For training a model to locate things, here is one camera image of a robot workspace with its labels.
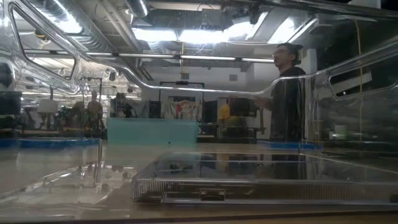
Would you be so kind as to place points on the blue plastic disc case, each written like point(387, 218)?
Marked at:
point(292, 145)
point(59, 143)

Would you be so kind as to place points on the person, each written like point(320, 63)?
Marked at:
point(122, 107)
point(287, 105)
point(94, 109)
point(223, 112)

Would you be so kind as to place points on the black monitor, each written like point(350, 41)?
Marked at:
point(242, 107)

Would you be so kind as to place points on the teal translucent plastic bin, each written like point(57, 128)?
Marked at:
point(152, 130)

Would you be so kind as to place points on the ceiling tube light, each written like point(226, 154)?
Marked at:
point(208, 58)
point(258, 60)
point(146, 55)

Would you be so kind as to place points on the bright ceiling light panel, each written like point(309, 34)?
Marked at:
point(155, 34)
point(284, 31)
point(211, 35)

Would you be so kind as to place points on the clear plastic bin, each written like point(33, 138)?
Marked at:
point(62, 193)

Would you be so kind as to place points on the grey wall vent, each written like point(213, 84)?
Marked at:
point(185, 76)
point(233, 77)

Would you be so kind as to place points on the black overhead frame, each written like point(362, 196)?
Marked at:
point(164, 82)

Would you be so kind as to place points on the silver ventilation duct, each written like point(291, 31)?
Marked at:
point(136, 7)

